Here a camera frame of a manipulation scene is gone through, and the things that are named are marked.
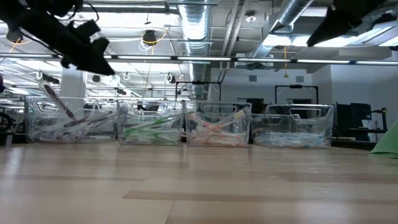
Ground purple white toothbrush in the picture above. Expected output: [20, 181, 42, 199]
[63, 113, 118, 128]
[37, 132, 81, 141]
[43, 83, 78, 121]

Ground blue white toothbrush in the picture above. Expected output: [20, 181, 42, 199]
[254, 132, 326, 147]

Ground ceiling light panel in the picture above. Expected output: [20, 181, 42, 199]
[264, 33, 358, 49]

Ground long light bar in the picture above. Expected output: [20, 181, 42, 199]
[0, 52, 398, 65]

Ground black frame rig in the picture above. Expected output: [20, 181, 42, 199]
[274, 83, 320, 106]

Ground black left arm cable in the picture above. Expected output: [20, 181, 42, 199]
[81, 0, 101, 23]

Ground black ceiling cable reel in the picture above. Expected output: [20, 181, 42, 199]
[5, 29, 32, 52]
[141, 29, 169, 47]

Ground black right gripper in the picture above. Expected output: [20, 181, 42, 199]
[306, 0, 389, 49]

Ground silver slanted ventilation duct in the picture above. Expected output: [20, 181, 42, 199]
[250, 0, 315, 59]

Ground black monitors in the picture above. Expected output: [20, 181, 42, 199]
[334, 101, 373, 141]

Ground white pillar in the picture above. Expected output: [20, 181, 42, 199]
[60, 63, 87, 106]

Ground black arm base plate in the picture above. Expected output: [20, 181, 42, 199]
[331, 139, 379, 151]

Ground round ceiling lamp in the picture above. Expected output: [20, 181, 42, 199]
[244, 9, 258, 24]

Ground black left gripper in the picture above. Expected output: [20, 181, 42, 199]
[0, 6, 116, 77]

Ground black stand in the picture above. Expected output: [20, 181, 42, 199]
[371, 107, 389, 131]

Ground clear plastic bin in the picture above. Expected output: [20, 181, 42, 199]
[251, 104, 335, 149]
[116, 99, 184, 146]
[185, 101, 252, 147]
[24, 95, 119, 144]

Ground silver round ventilation duct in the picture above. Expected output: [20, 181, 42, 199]
[177, 0, 214, 100]

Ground green cloth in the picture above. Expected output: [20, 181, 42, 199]
[368, 119, 398, 159]

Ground black wheel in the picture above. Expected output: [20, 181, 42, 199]
[0, 107, 22, 135]

